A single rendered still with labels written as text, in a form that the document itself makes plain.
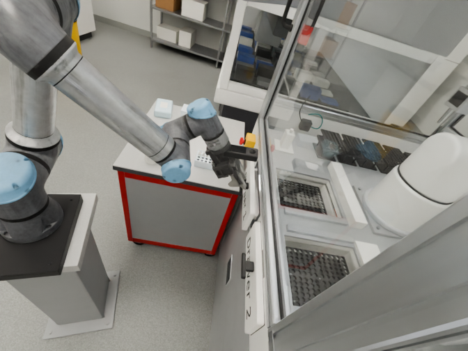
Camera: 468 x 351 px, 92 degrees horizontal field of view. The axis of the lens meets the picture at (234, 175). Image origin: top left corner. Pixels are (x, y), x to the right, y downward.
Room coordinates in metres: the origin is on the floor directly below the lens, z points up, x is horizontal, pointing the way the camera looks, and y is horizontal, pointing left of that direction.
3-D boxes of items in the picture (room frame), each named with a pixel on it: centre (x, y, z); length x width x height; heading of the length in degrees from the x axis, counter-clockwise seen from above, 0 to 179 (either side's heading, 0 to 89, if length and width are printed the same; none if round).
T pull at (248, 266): (0.32, -0.12, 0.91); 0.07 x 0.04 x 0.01; 10
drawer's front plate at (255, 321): (0.32, -0.15, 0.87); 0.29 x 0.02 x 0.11; 10
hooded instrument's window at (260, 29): (2.38, -0.12, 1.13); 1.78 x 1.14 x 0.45; 10
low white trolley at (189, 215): (0.98, 0.28, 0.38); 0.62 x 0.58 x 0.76; 10
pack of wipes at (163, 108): (1.14, 0.52, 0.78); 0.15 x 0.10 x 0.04; 20
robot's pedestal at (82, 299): (0.28, 0.54, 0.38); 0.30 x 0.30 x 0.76; 25
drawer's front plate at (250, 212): (0.63, -0.08, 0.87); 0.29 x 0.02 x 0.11; 10
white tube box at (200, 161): (0.83, 0.14, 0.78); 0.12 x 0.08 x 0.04; 99
